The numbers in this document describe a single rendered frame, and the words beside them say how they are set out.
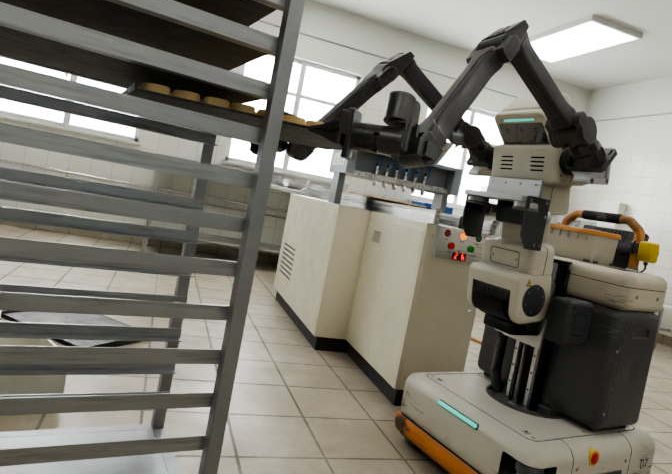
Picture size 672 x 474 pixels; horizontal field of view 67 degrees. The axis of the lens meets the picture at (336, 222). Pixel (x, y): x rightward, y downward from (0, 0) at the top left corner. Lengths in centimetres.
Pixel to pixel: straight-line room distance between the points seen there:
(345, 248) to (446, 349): 83
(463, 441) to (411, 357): 65
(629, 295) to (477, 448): 67
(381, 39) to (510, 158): 474
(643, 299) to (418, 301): 88
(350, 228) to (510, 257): 129
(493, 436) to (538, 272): 52
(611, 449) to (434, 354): 83
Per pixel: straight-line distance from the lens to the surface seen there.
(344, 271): 289
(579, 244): 199
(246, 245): 101
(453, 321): 242
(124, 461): 145
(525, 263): 172
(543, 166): 174
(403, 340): 234
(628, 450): 203
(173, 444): 114
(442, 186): 317
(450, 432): 187
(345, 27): 630
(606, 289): 187
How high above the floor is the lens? 87
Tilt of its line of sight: 3 degrees down
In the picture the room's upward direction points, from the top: 11 degrees clockwise
